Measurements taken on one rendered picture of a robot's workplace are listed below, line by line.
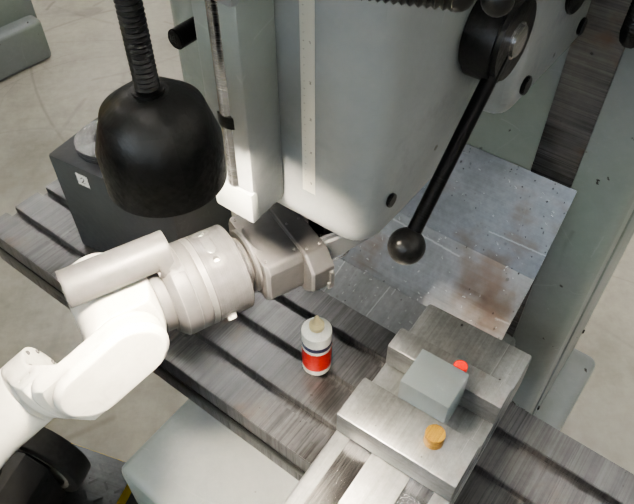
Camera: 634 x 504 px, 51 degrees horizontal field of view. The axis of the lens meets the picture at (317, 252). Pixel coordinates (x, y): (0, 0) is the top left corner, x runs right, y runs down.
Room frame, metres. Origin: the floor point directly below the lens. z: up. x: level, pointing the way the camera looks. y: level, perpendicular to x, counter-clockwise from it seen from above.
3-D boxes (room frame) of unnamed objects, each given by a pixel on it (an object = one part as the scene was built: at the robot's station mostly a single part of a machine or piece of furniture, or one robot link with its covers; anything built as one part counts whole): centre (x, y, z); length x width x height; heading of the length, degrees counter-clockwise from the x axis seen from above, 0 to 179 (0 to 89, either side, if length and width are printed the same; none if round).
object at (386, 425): (0.34, -0.10, 1.02); 0.15 x 0.06 x 0.04; 55
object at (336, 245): (0.45, -0.03, 1.22); 0.06 x 0.02 x 0.03; 121
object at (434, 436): (0.33, -0.13, 1.05); 0.02 x 0.02 x 0.02
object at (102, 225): (0.72, 0.25, 1.03); 0.22 x 0.12 x 0.20; 60
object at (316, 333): (0.50, 0.00, 0.98); 0.04 x 0.04 x 0.11
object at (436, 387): (0.39, -0.13, 1.04); 0.06 x 0.05 x 0.06; 55
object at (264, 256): (0.43, 0.07, 1.22); 0.13 x 0.12 x 0.10; 31
